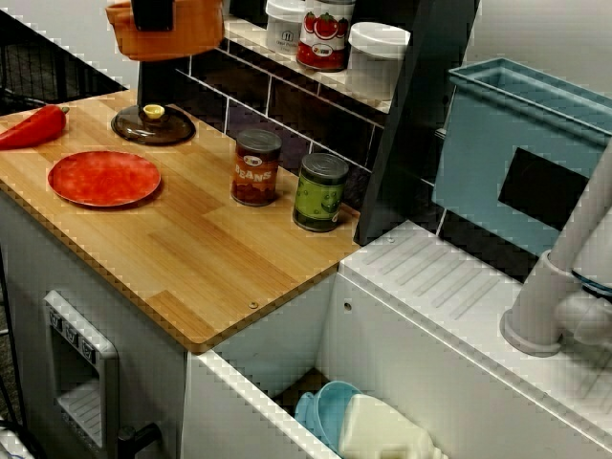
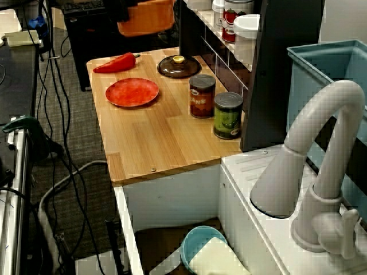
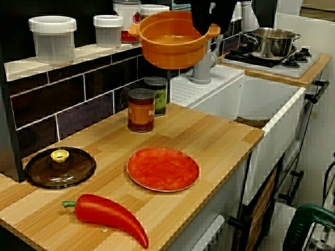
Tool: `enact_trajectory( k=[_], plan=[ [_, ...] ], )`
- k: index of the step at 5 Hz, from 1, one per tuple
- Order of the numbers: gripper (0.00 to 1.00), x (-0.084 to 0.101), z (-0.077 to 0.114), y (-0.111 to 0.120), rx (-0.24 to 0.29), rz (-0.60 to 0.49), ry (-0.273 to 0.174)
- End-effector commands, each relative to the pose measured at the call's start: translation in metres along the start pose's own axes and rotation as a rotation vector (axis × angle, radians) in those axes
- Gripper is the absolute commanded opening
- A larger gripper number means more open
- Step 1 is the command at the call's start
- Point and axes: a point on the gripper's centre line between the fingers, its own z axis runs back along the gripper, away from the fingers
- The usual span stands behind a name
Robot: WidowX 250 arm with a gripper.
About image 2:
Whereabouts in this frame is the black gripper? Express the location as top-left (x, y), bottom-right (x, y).
top-left (108, 0), bottom-right (130, 23)

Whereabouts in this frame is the black computer tower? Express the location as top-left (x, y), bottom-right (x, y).
top-left (63, 0), bottom-right (157, 92)

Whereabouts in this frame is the pale paper notepad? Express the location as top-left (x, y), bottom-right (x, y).
top-left (4, 30), bottom-right (42, 48)

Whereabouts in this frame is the white sink basin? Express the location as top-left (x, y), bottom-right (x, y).
top-left (113, 143), bottom-right (367, 275)

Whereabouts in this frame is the small printed white jar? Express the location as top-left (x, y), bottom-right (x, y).
top-left (211, 0), bottom-right (225, 32)

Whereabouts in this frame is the green pickle can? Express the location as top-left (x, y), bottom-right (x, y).
top-left (213, 91), bottom-right (244, 140)

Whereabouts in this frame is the red toy chili pepper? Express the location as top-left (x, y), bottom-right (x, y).
top-left (92, 52), bottom-right (142, 74)

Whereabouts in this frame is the grey hose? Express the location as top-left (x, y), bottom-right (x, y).
top-left (38, 159), bottom-right (108, 275)

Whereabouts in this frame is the black cable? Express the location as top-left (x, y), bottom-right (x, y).
top-left (36, 0), bottom-right (65, 155)
top-left (40, 0), bottom-right (106, 275)

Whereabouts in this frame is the black keyboard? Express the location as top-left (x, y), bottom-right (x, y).
top-left (63, 0), bottom-right (110, 14)

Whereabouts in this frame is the brown beans can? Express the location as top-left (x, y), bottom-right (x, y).
top-left (188, 74), bottom-right (216, 119)

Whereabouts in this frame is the teal plastic bin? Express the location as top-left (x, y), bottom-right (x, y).
top-left (286, 39), bottom-right (367, 221)

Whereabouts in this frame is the green clamp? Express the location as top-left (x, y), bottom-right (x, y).
top-left (2, 116), bottom-right (51, 161)

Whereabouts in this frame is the light blue bowl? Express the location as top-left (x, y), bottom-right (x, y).
top-left (180, 225), bottom-right (229, 273)

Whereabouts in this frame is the white table board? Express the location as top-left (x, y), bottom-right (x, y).
top-left (0, 9), bottom-right (22, 46)

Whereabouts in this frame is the brown lid with yellow knob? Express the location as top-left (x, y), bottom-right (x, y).
top-left (157, 55), bottom-right (202, 78)

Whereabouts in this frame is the aluminium extrusion bar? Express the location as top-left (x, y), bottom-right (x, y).
top-left (53, 231), bottom-right (74, 275)

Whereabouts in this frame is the tomato print can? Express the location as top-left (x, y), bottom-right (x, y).
top-left (222, 0), bottom-right (255, 44)

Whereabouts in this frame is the dark tiled backsplash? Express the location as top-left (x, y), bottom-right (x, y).
top-left (197, 17), bottom-right (253, 115)

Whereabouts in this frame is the blue plastic object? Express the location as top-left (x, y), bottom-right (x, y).
top-left (28, 16), bottom-right (48, 38)

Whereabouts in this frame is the grey toy faucet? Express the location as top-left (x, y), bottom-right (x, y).
top-left (249, 79), bottom-right (366, 258)

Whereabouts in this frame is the red round plate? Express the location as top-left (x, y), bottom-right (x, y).
top-left (105, 77), bottom-right (160, 108)

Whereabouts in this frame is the orange plastic toy pot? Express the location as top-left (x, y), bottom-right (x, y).
top-left (116, 0), bottom-right (175, 38)

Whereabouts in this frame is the white lidded plastic jar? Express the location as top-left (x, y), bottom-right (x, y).
top-left (233, 13), bottom-right (261, 58)

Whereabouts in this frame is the metal frame rail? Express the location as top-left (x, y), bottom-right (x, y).
top-left (0, 128), bottom-right (31, 275)

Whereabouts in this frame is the black desk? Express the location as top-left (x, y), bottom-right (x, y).
top-left (0, 45), bottom-right (38, 127)

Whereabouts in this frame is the black rod stand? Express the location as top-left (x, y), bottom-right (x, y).
top-left (104, 217), bottom-right (127, 275)

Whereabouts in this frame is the white tiled shelf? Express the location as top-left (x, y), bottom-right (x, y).
top-left (183, 0), bottom-right (255, 72)

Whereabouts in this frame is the dark kitchen upright panel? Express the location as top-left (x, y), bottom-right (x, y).
top-left (240, 0), bottom-right (326, 152)
top-left (179, 0), bottom-right (203, 62)

